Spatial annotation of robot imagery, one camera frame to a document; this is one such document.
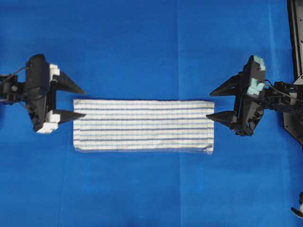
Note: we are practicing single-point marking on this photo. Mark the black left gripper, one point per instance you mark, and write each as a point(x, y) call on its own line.
point(37, 86)

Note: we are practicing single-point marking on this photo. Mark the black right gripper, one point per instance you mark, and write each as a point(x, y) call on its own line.
point(248, 87)

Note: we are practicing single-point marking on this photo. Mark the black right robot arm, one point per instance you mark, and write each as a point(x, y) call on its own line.
point(281, 97)

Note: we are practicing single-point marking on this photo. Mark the black aluminium frame rail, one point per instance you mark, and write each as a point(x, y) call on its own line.
point(295, 18)

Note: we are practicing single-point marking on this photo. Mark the blue white striped towel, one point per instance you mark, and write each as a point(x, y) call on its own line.
point(143, 125)

